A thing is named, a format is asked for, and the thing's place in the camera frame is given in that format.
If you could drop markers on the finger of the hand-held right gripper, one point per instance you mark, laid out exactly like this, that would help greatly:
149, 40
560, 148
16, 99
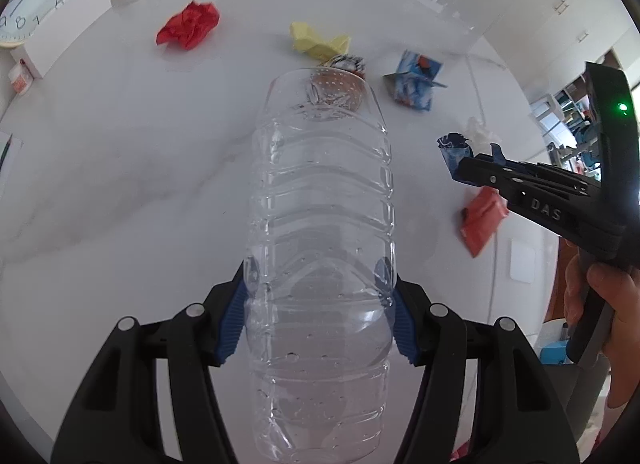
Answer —
485, 179
540, 171

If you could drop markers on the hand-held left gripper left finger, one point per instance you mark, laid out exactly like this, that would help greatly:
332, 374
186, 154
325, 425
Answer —
230, 334

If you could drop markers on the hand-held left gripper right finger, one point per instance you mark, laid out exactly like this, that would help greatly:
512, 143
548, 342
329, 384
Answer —
404, 329

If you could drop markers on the blue paper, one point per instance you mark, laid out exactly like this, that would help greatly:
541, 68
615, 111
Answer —
452, 156

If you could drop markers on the clear plastic bottle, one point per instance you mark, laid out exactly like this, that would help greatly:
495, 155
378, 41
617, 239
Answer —
320, 269

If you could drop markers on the person's right hand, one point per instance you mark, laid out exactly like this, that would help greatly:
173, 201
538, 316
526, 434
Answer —
627, 314

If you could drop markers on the orange red packet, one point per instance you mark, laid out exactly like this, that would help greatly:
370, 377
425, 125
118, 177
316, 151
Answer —
482, 224

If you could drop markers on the open bookshelf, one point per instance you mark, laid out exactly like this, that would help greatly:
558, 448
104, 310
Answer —
580, 134

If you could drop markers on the blue white carton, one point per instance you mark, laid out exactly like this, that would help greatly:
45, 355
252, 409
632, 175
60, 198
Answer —
412, 79

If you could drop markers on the tall grey cabinet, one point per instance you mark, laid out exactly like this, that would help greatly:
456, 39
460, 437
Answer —
560, 9

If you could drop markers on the brown snack wrapper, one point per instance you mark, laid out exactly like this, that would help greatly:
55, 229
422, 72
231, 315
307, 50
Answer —
345, 64

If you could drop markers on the yellow crumpled wrapper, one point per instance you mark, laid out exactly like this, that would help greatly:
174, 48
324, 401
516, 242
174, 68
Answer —
315, 44

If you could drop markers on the white paper sheet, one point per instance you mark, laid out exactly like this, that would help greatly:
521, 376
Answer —
10, 174

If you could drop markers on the dark pencil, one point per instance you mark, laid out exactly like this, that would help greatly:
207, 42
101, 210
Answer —
6, 149

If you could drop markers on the red crumpled paper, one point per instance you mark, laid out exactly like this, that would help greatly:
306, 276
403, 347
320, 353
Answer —
192, 24

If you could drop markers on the small pill bottle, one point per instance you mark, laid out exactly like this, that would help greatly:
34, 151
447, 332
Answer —
20, 78

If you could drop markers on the white cardboard box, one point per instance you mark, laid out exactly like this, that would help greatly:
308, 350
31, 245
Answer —
65, 34

